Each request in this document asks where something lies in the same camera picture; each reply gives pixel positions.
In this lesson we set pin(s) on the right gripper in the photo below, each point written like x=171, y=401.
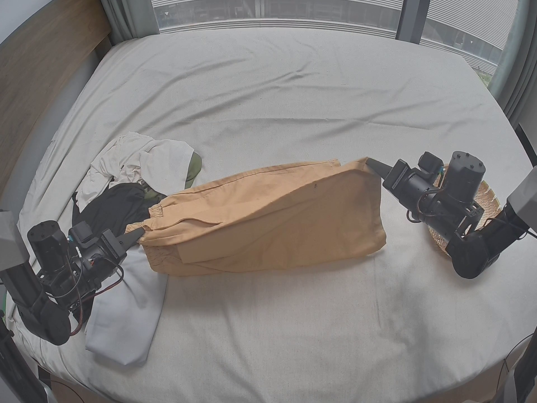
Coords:
x=413, y=187

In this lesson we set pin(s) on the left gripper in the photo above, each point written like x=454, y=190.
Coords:
x=103, y=258

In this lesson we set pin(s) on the tan shorts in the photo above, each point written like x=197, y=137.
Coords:
x=272, y=216

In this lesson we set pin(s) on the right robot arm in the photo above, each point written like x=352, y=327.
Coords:
x=465, y=174

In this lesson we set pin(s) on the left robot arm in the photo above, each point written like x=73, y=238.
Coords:
x=46, y=241

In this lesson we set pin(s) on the black garment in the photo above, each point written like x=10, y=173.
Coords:
x=121, y=208

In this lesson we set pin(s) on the pale grey garment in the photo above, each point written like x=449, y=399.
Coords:
x=126, y=317

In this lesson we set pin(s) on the round woven basket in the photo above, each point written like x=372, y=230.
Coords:
x=488, y=200

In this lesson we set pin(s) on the white garment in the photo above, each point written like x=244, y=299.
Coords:
x=163, y=166

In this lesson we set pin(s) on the green garment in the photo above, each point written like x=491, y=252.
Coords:
x=195, y=168

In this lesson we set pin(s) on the bed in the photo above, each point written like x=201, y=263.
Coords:
x=272, y=99

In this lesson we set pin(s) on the grey-green curtain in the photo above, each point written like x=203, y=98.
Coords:
x=522, y=57
x=126, y=2

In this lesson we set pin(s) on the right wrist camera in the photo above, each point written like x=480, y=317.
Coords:
x=430, y=162

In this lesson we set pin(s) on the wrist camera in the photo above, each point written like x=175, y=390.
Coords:
x=84, y=233
x=430, y=162

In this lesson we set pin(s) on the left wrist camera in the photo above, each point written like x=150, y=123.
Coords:
x=84, y=233

